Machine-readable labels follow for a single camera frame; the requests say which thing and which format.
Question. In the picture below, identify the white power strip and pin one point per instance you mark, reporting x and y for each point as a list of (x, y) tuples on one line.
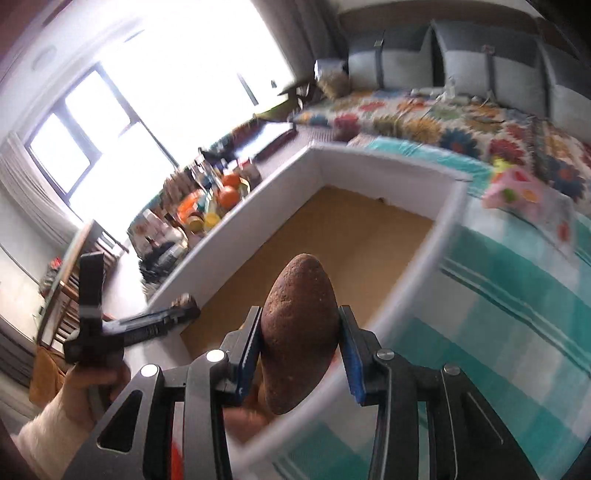
[(443, 94)]

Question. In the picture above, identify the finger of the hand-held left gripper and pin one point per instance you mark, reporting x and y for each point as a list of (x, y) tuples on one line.
[(147, 325)]

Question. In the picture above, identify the person's right hand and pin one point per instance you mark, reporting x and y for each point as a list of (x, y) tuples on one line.
[(249, 420)]

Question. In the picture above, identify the person's left hand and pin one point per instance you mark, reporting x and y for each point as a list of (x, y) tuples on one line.
[(87, 392)]

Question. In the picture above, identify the floral quilt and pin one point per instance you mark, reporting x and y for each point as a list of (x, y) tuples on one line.
[(415, 120)]

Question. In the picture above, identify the pink printed bag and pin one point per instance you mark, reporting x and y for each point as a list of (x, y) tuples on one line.
[(531, 198)]

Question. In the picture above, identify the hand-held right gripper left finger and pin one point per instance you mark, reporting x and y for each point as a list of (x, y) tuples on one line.
[(247, 364)]

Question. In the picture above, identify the person's left forearm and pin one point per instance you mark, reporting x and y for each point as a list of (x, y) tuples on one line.
[(41, 438)]

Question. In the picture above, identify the pile of desk clutter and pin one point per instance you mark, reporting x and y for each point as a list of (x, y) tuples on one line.
[(203, 203)]

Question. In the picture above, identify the grey curtain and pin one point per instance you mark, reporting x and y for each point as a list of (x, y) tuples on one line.
[(27, 194)]

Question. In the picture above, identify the clear snack bag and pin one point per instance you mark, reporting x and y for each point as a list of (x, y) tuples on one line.
[(332, 78)]

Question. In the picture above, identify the grey two-tone pillow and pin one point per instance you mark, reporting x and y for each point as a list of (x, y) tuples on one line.
[(489, 69), (388, 69), (572, 92)]

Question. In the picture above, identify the window with dark frame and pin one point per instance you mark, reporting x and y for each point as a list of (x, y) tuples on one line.
[(78, 138)]

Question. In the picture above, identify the wooden chair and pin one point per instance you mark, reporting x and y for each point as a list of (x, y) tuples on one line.
[(69, 295)]

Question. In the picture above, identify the white cardboard box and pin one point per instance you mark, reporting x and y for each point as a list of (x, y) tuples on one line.
[(392, 184)]

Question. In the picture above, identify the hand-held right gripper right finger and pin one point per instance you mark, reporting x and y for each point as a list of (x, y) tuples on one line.
[(355, 374)]

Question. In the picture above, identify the small dark sweet potato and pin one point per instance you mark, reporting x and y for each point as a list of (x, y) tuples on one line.
[(300, 332)]

